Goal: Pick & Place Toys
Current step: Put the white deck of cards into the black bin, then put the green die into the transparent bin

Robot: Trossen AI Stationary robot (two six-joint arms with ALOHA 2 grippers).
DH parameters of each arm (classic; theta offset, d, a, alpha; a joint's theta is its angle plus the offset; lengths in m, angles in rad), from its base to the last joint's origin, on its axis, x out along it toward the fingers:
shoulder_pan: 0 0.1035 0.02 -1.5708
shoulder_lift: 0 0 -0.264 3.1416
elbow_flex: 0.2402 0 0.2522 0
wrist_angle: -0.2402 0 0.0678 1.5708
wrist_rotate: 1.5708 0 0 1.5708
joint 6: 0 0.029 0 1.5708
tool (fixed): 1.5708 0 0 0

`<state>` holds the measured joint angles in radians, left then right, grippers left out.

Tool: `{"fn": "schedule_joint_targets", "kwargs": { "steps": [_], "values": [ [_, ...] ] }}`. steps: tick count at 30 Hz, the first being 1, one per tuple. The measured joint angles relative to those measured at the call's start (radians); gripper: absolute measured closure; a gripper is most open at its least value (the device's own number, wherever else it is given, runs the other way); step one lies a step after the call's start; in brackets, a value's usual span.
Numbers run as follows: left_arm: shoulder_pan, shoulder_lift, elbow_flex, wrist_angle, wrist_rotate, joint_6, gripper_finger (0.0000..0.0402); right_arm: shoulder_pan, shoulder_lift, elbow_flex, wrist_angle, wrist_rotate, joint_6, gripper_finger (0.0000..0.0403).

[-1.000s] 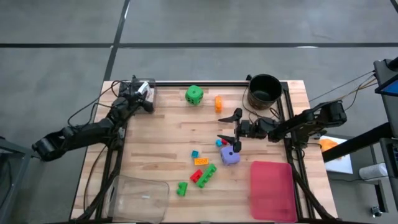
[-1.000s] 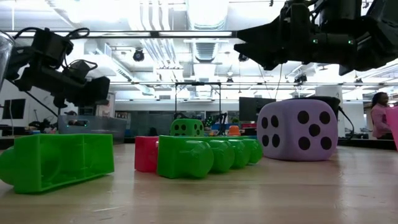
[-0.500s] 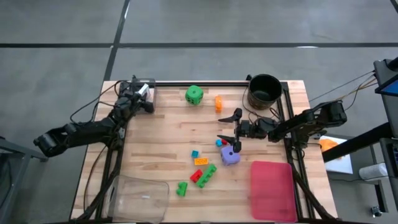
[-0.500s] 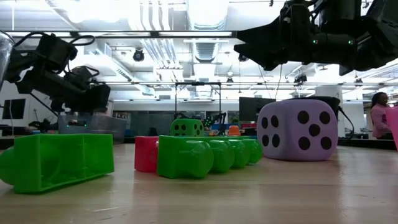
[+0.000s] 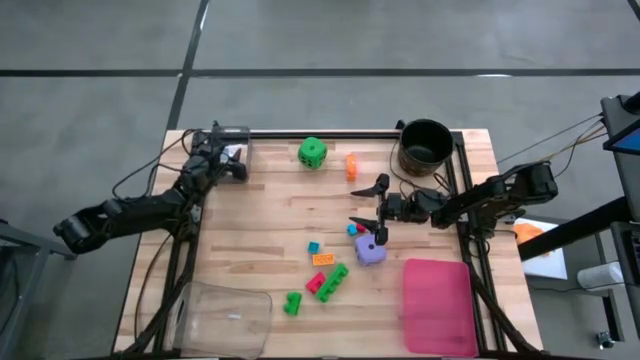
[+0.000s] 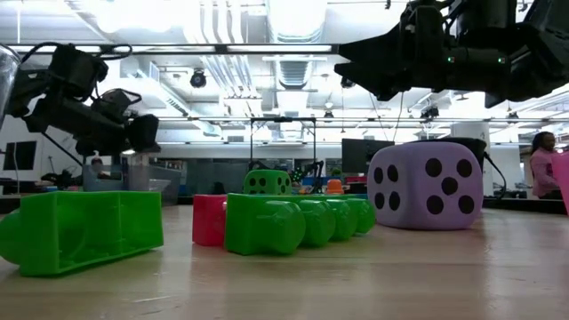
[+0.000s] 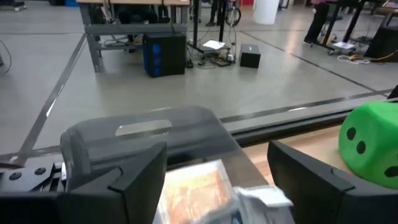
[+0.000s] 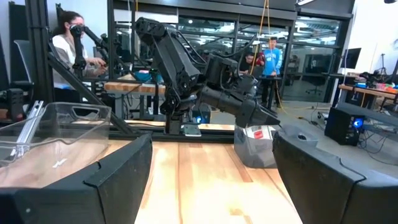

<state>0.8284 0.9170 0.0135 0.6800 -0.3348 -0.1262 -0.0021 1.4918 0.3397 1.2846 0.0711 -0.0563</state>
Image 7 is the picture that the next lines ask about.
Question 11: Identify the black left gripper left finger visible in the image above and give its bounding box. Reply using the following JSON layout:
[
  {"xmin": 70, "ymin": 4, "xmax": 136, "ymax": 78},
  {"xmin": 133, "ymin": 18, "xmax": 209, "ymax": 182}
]
[{"xmin": 0, "ymin": 141, "xmax": 169, "ymax": 224}]

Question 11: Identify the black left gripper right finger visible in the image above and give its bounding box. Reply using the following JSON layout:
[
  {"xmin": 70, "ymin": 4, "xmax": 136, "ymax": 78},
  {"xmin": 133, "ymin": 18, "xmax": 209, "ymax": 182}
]
[{"xmin": 267, "ymin": 139, "xmax": 398, "ymax": 224}]

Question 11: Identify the blue white playing card box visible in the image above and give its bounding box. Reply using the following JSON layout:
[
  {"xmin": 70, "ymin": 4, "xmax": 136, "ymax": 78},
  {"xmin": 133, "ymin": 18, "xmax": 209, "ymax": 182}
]
[{"xmin": 189, "ymin": 185, "xmax": 296, "ymax": 224}]

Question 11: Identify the green foam die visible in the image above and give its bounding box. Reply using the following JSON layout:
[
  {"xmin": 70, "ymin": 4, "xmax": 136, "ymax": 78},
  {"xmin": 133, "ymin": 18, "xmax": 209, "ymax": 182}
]
[{"xmin": 338, "ymin": 101, "xmax": 398, "ymax": 190}]

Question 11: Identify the grey translucent plastic bin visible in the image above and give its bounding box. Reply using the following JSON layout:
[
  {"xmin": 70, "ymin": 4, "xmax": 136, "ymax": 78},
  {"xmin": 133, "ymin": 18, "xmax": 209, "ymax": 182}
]
[{"xmin": 60, "ymin": 105, "xmax": 269, "ymax": 195}]

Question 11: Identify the small black box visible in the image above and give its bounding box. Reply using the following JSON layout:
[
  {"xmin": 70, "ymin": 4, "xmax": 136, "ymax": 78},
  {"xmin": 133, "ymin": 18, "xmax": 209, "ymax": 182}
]
[{"xmin": 239, "ymin": 43, "xmax": 262, "ymax": 70}]

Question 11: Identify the black computer tower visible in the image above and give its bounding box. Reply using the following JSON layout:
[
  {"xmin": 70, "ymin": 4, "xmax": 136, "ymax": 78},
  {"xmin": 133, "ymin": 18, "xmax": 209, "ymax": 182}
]
[{"xmin": 142, "ymin": 32, "xmax": 187, "ymax": 78}]

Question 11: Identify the black cart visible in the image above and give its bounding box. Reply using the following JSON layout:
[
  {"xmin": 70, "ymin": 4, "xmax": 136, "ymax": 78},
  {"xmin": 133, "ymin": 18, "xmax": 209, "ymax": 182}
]
[{"xmin": 323, "ymin": 0, "xmax": 398, "ymax": 63}]

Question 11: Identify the person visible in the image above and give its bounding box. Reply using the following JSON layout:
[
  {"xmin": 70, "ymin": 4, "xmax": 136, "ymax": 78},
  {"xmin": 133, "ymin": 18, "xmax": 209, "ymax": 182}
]
[
  {"xmin": 205, "ymin": 0, "xmax": 225, "ymax": 27},
  {"xmin": 303, "ymin": 0, "xmax": 331, "ymax": 45}
]

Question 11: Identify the grey metal workbench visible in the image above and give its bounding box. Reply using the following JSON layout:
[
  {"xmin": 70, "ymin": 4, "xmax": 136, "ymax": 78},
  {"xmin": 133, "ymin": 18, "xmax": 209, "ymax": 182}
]
[{"xmin": 76, "ymin": 0, "xmax": 191, "ymax": 74}]

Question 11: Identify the white paper sheet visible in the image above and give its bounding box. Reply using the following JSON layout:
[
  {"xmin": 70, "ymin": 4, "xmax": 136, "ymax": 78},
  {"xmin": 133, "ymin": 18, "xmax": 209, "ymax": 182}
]
[{"xmin": 201, "ymin": 39, "xmax": 226, "ymax": 51}]

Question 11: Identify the white cylinder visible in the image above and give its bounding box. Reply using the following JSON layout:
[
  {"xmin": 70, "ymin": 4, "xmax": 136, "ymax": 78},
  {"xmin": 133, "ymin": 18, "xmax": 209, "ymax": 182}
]
[{"xmin": 252, "ymin": 0, "xmax": 281, "ymax": 26}]

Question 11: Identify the white cable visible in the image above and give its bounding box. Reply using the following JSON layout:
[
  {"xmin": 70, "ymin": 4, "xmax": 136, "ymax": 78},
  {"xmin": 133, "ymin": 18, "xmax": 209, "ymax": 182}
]
[{"xmin": 336, "ymin": 54, "xmax": 371, "ymax": 65}]

